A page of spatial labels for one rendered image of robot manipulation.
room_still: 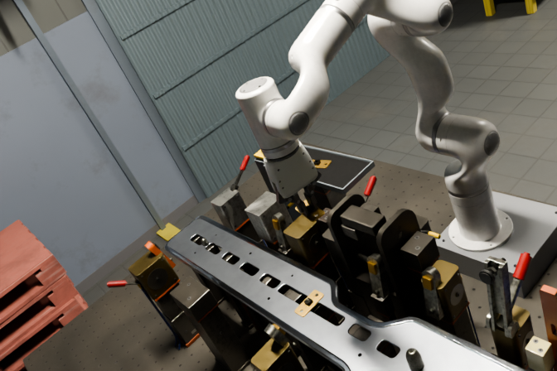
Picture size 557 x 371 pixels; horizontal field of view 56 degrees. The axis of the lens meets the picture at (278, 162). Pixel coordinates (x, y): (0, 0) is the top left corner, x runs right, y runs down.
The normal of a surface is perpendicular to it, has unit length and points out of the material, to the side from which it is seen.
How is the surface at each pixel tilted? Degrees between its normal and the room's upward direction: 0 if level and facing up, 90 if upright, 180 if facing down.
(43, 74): 90
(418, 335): 0
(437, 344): 0
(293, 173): 91
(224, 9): 90
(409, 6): 66
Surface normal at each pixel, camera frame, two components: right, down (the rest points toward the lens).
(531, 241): -0.39, -0.79
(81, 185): 0.60, 0.19
